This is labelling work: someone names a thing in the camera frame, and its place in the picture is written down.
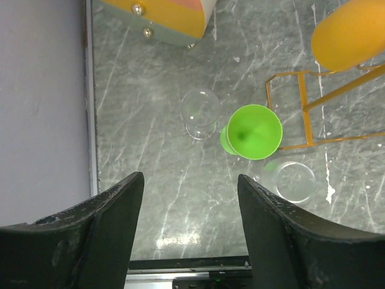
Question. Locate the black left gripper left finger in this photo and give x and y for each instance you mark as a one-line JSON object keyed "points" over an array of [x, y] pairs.
{"points": [[86, 246]]}

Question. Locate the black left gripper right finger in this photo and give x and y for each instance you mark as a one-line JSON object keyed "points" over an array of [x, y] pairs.
{"points": [[290, 247]]}

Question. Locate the yellow plastic wine glass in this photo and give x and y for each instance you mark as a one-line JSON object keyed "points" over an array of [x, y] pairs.
{"points": [[351, 35]]}

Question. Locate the clear wide wine glass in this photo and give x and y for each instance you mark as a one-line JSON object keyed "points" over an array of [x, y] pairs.
{"points": [[288, 179]]}

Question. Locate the green plastic wine glass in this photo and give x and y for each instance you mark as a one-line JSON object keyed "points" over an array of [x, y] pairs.
{"points": [[253, 132]]}

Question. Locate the clear small wine glass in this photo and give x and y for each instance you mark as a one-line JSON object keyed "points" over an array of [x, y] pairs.
{"points": [[200, 110]]}

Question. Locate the white round drawer box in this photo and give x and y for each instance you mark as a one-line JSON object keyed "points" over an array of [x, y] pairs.
{"points": [[176, 22]]}

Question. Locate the aluminium mounting rail frame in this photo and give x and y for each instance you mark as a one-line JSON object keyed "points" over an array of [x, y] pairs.
{"points": [[214, 272]]}

